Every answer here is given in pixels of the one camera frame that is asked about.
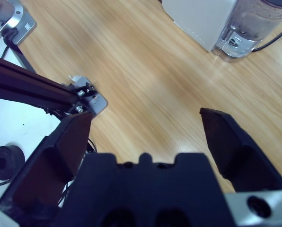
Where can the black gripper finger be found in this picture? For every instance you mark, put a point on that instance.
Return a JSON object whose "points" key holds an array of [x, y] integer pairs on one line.
{"points": [[48, 153], [226, 142]]}

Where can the white capsule coffee machine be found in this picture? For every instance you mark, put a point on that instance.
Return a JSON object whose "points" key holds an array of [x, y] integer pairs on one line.
{"points": [[197, 19]]}

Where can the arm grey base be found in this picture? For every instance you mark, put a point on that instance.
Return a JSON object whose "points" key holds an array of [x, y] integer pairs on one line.
{"points": [[18, 21]]}

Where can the black tape roll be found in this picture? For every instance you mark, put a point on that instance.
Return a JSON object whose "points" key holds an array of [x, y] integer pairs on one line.
{"points": [[6, 163]]}

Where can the black camera post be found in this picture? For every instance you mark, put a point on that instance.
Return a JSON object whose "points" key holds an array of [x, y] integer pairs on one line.
{"points": [[25, 80]]}

